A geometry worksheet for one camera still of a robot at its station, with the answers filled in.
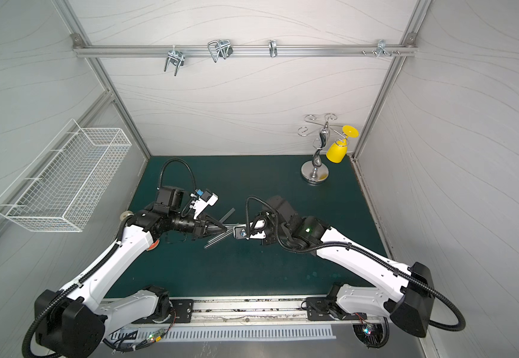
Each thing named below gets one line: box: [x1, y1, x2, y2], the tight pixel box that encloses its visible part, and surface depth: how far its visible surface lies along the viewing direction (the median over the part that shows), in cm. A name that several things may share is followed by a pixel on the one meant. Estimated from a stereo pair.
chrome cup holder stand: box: [297, 113, 346, 185], surface depth 106 cm
